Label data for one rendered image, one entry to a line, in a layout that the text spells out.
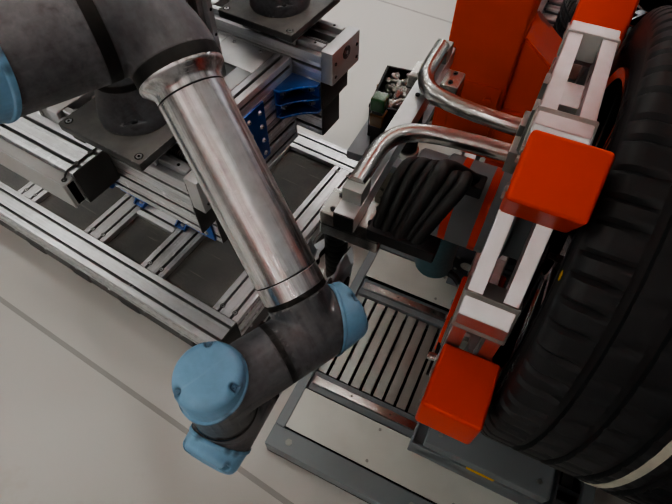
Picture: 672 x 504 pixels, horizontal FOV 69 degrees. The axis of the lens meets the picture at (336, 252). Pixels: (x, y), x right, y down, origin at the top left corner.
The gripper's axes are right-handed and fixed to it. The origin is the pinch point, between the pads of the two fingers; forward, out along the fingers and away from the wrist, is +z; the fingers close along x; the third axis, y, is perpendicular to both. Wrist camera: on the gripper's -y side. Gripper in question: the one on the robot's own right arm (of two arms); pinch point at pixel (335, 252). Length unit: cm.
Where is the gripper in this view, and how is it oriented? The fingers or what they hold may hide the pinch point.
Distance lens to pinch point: 77.9
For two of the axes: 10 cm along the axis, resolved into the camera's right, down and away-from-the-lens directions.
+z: 4.3, -7.4, 5.2
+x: -9.0, -3.6, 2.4
